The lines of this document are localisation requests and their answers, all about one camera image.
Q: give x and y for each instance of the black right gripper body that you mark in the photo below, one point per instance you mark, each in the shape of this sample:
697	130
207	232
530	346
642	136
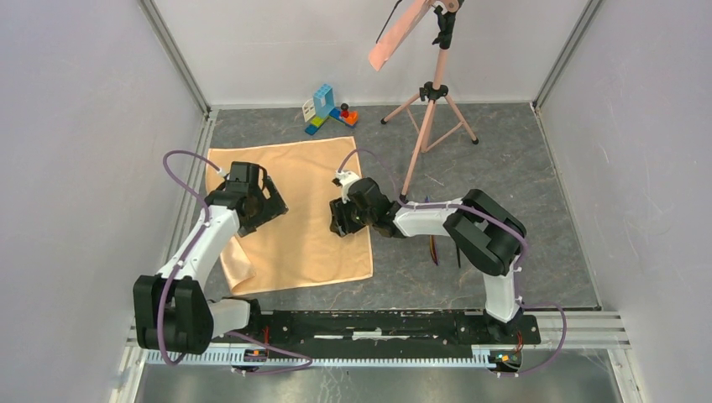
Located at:
355	218

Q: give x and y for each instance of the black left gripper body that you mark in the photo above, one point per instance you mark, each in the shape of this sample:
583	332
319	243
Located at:
264	209

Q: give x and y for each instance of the peach cloth napkin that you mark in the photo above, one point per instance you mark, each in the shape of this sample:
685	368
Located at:
296	249

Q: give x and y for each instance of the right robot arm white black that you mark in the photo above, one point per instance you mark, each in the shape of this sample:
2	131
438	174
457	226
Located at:
491	238

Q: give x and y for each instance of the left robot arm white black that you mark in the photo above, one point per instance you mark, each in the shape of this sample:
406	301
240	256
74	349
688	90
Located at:
172	314

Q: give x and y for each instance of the iridescent rainbow knife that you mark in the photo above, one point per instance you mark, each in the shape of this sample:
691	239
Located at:
433	250

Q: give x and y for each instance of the colourful toy brick structure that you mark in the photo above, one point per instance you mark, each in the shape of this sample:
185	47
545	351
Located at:
322	106

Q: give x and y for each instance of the pink tripod stand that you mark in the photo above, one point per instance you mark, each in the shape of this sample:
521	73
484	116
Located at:
421	108

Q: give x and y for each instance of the pink panel on tripod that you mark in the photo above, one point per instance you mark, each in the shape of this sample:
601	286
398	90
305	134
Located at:
392	38

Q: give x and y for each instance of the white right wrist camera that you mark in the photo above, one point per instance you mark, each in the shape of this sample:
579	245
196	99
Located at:
345	179

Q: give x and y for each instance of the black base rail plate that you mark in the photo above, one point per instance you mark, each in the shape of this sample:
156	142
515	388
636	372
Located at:
389	334

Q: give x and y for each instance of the aluminium frame rail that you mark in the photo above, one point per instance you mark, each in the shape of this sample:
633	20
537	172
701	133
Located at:
589	369

